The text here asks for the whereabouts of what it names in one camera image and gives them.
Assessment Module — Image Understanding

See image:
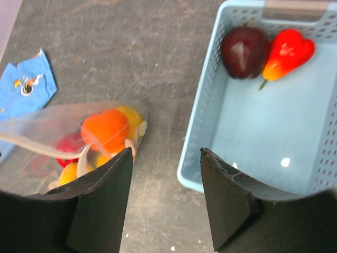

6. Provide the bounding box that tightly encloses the red yellow toy pepper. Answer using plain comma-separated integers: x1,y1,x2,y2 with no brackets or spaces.
259,28,315,90

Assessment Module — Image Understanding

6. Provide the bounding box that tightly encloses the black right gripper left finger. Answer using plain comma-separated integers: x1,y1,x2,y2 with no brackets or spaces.
1,148,133,252

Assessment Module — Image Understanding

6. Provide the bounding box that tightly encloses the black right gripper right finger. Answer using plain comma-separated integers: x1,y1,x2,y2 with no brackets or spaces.
200,148,336,252

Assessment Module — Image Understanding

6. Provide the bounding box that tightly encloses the clear dotted zip top bag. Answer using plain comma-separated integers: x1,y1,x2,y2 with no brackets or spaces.
1,101,148,196

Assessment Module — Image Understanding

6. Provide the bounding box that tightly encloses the green toy lime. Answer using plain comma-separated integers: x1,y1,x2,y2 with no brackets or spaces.
59,162,77,186

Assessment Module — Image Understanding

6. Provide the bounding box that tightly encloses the dark maroon toy fruit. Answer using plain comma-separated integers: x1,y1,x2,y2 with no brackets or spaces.
220,26,271,80

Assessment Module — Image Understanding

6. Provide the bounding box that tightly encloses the orange toy fruit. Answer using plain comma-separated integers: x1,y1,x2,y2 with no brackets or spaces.
81,109,130,153

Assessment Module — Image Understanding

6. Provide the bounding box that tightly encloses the red toy apple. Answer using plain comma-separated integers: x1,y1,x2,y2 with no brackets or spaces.
56,132,84,168

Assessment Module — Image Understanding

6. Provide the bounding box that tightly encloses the light blue plastic basket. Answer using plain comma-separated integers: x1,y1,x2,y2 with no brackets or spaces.
177,1,336,201

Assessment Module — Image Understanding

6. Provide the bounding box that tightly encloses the green yellow toy mango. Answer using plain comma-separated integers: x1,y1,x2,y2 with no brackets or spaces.
116,106,146,138

